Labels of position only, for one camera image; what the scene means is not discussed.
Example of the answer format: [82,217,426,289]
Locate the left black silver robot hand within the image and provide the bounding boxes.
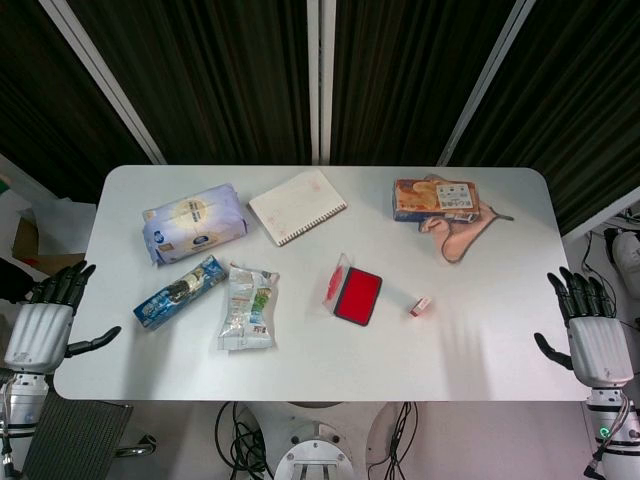
[3,261,123,375]

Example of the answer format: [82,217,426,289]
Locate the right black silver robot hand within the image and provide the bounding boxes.
[533,267,637,389]

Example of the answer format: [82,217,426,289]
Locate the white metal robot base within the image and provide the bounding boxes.
[244,399,401,480]

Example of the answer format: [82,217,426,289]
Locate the brown cardboard piece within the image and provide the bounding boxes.
[12,218,86,274]

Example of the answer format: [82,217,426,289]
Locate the black perforated panel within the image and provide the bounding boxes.
[22,399,134,480]

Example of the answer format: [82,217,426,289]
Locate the blue cookie package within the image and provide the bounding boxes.
[132,254,225,331]

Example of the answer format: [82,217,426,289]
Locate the pink fuzzy cloth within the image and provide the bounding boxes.
[418,172,515,264]

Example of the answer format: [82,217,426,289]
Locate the purple tissue pack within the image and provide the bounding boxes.
[141,183,250,269]

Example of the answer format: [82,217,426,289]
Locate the clear crinkled snack bag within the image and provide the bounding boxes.
[215,261,280,353]

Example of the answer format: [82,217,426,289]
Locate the orange blue biscuit box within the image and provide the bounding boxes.
[391,178,482,225]

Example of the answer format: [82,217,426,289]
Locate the black pleated curtain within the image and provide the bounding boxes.
[329,0,521,166]
[0,0,154,179]
[69,0,321,165]
[449,0,640,236]

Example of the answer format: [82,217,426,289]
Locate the red ink pad case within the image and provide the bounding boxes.
[319,253,384,329]

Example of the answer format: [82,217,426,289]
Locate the white spiral notebook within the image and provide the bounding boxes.
[248,169,349,248]

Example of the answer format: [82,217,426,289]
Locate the black floor cables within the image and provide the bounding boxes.
[582,227,621,281]

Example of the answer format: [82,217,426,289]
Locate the white frame post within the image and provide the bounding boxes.
[563,185,640,242]
[39,0,167,165]
[305,0,336,165]
[437,0,537,166]

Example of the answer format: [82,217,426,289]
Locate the chrome handle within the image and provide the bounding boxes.
[104,433,157,459]

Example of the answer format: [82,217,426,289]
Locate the black cable bundle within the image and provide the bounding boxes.
[367,401,420,480]
[214,401,275,480]

